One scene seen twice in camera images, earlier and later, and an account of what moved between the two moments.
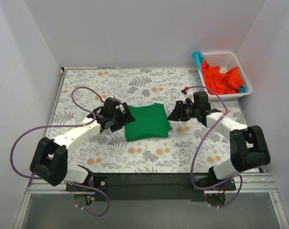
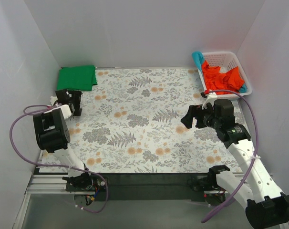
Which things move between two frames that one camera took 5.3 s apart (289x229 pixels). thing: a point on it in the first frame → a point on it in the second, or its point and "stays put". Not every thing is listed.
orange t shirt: [219, 83] stays put
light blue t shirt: [199, 58] stays put
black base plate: [131, 186] stays put
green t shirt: [151, 121] → [80, 78]
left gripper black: [122, 117] → [71, 102]
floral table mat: [149, 120] stays put
